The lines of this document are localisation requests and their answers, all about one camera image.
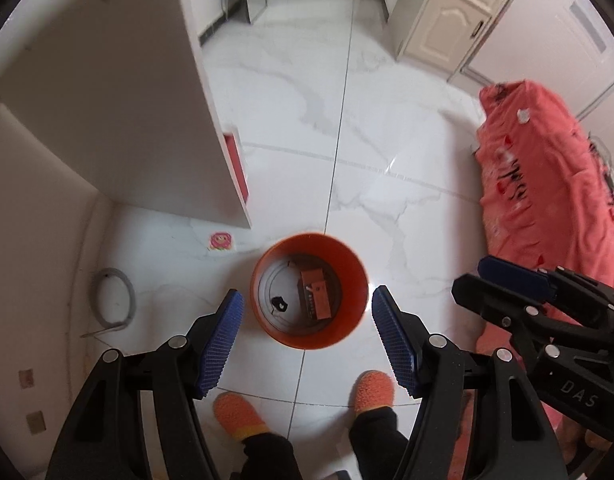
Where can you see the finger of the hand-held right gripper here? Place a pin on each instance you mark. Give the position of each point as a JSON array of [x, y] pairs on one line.
[[512, 275], [487, 297]]

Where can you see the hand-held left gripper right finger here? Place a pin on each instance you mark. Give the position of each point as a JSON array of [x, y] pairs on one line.
[[394, 345]]

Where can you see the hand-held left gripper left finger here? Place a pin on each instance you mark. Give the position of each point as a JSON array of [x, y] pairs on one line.
[[222, 345]]

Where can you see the orange round bin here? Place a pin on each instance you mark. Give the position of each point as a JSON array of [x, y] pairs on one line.
[[307, 341]]

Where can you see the orange fuzzy slipper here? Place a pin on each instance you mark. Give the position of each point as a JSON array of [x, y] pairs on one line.
[[373, 391], [237, 415]]

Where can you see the small black scrap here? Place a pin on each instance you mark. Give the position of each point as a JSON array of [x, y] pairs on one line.
[[280, 303]]

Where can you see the orange cardboard box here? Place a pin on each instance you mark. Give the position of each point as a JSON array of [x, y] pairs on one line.
[[318, 294]]

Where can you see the pink printed blanket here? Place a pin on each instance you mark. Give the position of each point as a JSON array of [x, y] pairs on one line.
[[537, 185]]

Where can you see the person's right leg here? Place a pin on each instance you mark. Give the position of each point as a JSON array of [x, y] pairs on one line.
[[377, 445]]

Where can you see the person's leg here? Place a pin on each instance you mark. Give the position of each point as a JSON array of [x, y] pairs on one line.
[[269, 460], [377, 445]]

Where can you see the pink floor sticker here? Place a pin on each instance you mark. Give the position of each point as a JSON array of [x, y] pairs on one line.
[[221, 241]]

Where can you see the person's left leg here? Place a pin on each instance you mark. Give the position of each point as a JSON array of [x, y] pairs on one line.
[[269, 460]]

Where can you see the brown tape patch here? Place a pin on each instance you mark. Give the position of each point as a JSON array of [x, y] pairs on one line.
[[36, 422], [27, 378]]

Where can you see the white wardrobe door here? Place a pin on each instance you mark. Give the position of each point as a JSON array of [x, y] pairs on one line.
[[547, 35]]

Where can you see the white cabinet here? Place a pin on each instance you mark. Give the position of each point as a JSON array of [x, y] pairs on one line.
[[137, 110]]

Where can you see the cream cabinet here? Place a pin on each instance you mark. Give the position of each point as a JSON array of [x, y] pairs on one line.
[[442, 20]]

